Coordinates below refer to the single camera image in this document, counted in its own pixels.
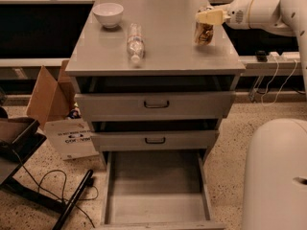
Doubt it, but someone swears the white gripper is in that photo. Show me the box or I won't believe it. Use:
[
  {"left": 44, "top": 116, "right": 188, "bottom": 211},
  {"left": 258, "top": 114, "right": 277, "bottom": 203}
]
[{"left": 196, "top": 0, "right": 252, "bottom": 30}]

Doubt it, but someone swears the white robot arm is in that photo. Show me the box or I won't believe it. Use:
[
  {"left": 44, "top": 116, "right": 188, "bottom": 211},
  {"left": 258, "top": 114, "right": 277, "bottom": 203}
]
[{"left": 196, "top": 0, "right": 307, "bottom": 230}]

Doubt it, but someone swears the grey drawer cabinet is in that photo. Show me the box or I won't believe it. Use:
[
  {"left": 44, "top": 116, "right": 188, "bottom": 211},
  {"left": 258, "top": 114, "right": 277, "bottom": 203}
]
[{"left": 64, "top": 0, "right": 247, "bottom": 165}]

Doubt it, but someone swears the grey middle drawer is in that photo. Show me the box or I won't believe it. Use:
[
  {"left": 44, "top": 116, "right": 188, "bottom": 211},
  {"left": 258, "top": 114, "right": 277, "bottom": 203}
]
[{"left": 92, "top": 119, "right": 219, "bottom": 151}]

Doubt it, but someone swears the grey drawer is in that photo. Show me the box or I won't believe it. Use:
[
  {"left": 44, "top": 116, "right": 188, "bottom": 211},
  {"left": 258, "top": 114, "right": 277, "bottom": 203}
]
[
  {"left": 75, "top": 76, "right": 234, "bottom": 121},
  {"left": 95, "top": 150, "right": 225, "bottom": 230},
  {"left": 92, "top": 119, "right": 219, "bottom": 151}
]

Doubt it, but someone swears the grey top drawer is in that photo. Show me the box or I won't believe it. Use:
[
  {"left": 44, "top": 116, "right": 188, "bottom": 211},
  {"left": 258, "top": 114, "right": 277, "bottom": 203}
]
[{"left": 75, "top": 76, "right": 234, "bottom": 121}]

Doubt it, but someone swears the grey bottom drawer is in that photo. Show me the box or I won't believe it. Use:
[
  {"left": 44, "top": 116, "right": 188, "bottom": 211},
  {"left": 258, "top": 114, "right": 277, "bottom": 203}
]
[{"left": 95, "top": 150, "right": 225, "bottom": 230}]

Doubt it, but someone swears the black adapter on ledge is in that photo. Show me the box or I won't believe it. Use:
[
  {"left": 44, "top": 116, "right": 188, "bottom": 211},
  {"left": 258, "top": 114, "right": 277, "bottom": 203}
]
[{"left": 255, "top": 51, "right": 268, "bottom": 62}]

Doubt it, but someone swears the white power strip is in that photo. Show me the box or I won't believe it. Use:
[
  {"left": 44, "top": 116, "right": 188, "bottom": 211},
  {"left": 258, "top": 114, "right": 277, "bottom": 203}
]
[{"left": 269, "top": 52, "right": 300, "bottom": 61}]

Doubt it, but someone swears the clear plastic water bottle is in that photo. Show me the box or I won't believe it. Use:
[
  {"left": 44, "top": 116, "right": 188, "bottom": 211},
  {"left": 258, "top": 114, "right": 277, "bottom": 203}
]
[{"left": 127, "top": 23, "right": 145, "bottom": 64}]

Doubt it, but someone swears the white ceramic bowl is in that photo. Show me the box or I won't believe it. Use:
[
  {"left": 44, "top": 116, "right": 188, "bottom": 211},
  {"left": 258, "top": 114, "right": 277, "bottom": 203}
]
[{"left": 92, "top": 3, "right": 124, "bottom": 28}]

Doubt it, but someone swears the brown cardboard box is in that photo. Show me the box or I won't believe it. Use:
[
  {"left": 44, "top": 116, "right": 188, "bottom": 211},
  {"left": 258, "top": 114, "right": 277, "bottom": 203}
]
[{"left": 26, "top": 60, "right": 98, "bottom": 160}]

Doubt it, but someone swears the white hanging cable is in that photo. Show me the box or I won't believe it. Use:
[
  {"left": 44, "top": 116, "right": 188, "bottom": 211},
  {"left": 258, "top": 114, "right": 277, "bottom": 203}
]
[{"left": 260, "top": 58, "right": 299, "bottom": 107}]

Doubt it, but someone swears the black top drawer handle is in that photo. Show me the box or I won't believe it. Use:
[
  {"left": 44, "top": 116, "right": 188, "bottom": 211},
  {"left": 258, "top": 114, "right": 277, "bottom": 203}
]
[{"left": 143, "top": 101, "right": 170, "bottom": 109}]

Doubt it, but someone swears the black drawer handle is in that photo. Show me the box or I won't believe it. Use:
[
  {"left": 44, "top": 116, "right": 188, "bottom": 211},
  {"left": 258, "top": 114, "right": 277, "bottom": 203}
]
[
  {"left": 144, "top": 137, "right": 166, "bottom": 145},
  {"left": 143, "top": 101, "right": 170, "bottom": 109}
]

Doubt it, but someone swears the black middle drawer handle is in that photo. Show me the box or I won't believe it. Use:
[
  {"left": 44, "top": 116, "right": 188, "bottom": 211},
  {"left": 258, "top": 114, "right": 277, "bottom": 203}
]
[{"left": 144, "top": 137, "right": 166, "bottom": 145}]

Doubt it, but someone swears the black floor cable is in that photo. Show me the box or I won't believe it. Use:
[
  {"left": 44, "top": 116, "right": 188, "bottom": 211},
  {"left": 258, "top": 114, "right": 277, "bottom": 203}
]
[{"left": 12, "top": 149, "right": 100, "bottom": 228}]

